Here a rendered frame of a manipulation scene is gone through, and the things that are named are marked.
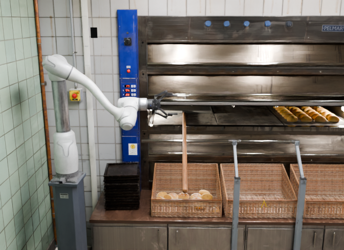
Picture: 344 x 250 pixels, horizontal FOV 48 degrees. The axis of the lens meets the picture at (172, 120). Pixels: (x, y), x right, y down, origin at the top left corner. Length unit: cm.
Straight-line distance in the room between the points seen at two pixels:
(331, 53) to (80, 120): 218
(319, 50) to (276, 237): 154
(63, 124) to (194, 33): 128
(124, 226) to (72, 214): 49
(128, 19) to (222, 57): 82
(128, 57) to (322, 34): 159
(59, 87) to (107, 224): 112
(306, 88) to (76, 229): 214
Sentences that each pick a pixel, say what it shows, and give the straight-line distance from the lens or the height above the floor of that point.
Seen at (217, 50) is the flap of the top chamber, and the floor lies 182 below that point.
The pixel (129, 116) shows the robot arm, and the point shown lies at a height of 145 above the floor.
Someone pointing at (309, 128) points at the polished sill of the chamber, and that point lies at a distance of 355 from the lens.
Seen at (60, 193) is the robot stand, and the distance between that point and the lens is 282.
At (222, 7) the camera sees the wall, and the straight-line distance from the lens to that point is 327.
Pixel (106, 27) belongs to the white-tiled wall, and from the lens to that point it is 331.
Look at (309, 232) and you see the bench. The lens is 329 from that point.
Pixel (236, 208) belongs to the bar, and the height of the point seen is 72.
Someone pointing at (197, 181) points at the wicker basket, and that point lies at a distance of 347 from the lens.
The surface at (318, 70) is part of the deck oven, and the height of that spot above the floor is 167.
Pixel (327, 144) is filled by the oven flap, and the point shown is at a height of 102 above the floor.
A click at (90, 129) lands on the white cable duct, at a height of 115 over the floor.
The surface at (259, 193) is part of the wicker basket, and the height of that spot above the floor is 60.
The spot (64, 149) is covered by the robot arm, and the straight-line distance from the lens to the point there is 272.
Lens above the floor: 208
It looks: 15 degrees down
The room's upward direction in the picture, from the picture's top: straight up
